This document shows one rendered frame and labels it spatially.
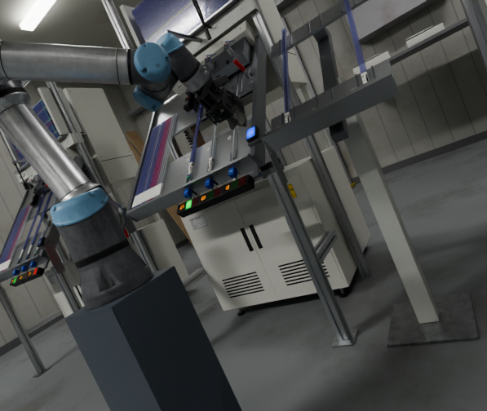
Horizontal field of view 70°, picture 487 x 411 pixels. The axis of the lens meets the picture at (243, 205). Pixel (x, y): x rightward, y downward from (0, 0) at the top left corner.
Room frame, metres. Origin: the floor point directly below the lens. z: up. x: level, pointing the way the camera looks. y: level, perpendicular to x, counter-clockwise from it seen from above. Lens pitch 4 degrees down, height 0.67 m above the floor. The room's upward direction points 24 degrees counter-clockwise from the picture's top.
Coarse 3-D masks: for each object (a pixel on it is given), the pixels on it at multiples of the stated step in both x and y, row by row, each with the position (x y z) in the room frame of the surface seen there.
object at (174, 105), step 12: (252, 60) 1.53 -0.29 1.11; (240, 72) 1.55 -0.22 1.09; (252, 72) 1.48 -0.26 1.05; (228, 84) 1.56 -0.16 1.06; (240, 84) 1.49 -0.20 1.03; (252, 84) 1.43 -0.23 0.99; (180, 96) 1.83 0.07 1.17; (240, 96) 1.45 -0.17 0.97; (168, 108) 1.85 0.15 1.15; (180, 108) 1.75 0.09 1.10; (204, 108) 1.59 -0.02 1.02; (156, 120) 1.88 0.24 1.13; (180, 120) 1.69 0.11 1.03; (192, 120) 1.61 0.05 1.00; (204, 120) 1.63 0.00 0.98; (180, 132) 1.64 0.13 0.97
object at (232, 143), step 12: (228, 132) 1.36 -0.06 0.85; (240, 132) 1.30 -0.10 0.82; (204, 144) 1.43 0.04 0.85; (216, 144) 1.37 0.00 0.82; (228, 144) 1.31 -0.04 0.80; (240, 144) 1.26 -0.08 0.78; (204, 156) 1.38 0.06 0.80; (216, 156) 1.33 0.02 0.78; (228, 156) 1.27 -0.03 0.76; (240, 156) 1.23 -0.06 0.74; (168, 168) 1.52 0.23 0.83; (180, 168) 1.45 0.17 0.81; (204, 168) 1.34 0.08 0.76; (168, 180) 1.47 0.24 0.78; (180, 180) 1.40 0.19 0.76
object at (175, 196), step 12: (216, 168) 1.24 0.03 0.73; (228, 168) 1.22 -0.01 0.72; (240, 168) 1.22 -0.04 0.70; (252, 168) 1.21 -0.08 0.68; (192, 180) 1.31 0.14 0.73; (204, 180) 1.29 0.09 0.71; (216, 180) 1.28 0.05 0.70; (228, 180) 1.28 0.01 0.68; (168, 192) 1.37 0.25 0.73; (180, 192) 1.36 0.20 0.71; (144, 204) 1.45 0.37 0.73; (156, 204) 1.44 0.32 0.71; (168, 204) 1.43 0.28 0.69; (132, 216) 1.52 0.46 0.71; (144, 216) 1.52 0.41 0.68
